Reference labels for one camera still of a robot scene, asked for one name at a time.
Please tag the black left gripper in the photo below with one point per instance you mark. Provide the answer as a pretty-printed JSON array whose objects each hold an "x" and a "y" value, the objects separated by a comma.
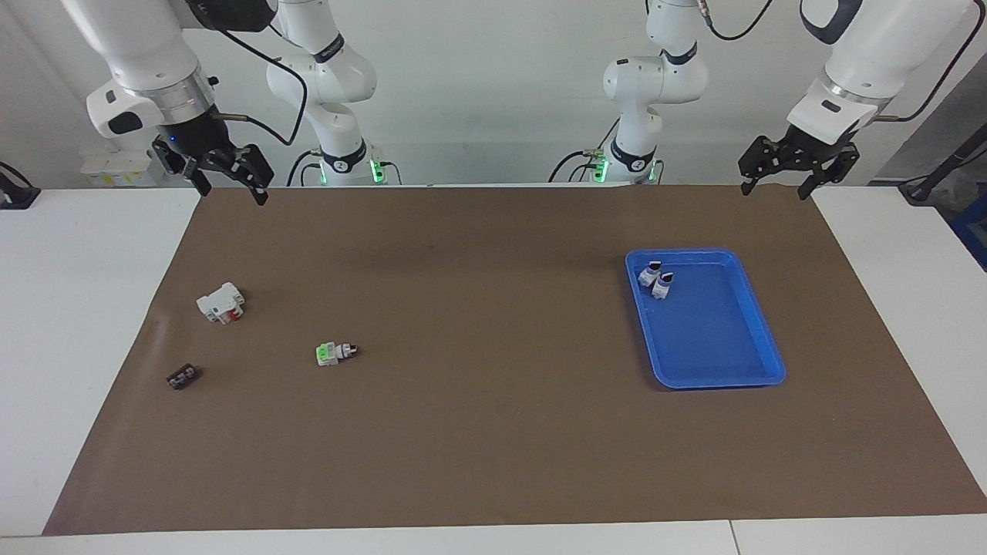
[{"x": 813, "y": 148}]

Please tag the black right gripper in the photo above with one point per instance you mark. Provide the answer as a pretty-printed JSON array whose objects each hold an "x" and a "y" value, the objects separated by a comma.
[{"x": 193, "y": 135}]

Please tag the selector switch with orange base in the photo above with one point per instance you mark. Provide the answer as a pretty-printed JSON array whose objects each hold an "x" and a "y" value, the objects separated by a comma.
[{"x": 663, "y": 287}]

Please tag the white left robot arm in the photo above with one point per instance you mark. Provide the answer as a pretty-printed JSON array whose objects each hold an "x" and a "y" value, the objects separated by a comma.
[{"x": 655, "y": 77}]

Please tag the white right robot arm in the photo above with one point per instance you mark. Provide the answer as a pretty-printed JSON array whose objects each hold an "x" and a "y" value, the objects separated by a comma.
[{"x": 146, "y": 46}]

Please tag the white cardboard box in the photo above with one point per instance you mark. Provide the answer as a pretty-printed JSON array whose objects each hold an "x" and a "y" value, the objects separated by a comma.
[{"x": 108, "y": 171}]

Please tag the black stand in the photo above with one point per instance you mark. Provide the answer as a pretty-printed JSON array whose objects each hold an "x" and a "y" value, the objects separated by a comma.
[{"x": 937, "y": 173}]

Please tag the white circuit breaker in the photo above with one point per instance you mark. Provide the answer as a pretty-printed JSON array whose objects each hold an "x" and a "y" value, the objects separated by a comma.
[{"x": 218, "y": 304}]

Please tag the blue crate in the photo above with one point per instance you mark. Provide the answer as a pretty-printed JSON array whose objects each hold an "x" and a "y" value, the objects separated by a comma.
[{"x": 973, "y": 231}]

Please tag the blue plastic tray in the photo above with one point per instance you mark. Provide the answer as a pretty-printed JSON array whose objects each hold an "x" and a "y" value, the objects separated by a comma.
[{"x": 709, "y": 339}]

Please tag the black table clamp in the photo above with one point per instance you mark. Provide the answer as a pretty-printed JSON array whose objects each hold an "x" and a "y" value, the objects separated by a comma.
[{"x": 19, "y": 196}]

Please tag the brown table mat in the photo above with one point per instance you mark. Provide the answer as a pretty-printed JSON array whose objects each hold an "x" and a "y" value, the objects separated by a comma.
[{"x": 493, "y": 432}]

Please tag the selector switch with light-green base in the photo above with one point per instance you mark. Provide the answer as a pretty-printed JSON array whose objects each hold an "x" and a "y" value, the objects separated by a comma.
[{"x": 331, "y": 354}]

